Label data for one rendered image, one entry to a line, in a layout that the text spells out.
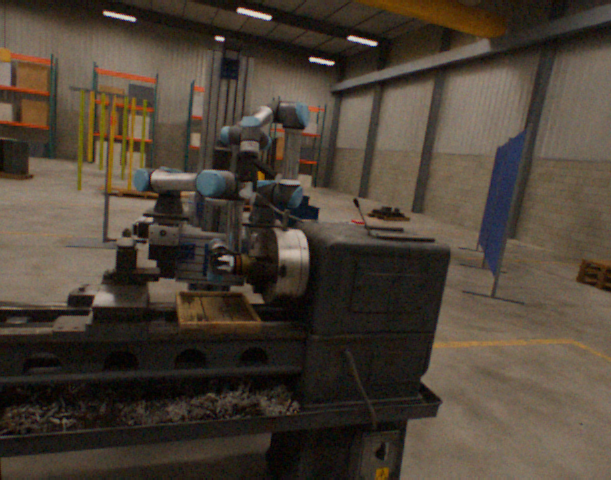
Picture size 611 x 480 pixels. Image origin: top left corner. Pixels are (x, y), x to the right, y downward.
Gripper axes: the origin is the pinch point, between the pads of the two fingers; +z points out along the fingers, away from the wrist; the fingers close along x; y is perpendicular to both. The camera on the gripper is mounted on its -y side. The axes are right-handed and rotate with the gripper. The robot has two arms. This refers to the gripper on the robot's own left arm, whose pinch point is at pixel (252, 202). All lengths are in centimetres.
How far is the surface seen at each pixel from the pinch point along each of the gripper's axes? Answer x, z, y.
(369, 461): 0, 106, -55
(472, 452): -42, 126, -145
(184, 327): 9, 49, 25
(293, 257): 13.4, 22.6, -13.6
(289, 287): 11.0, 34.1, -13.1
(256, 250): -2.3, 19.3, -2.8
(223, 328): 9, 50, 11
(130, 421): 2, 82, 41
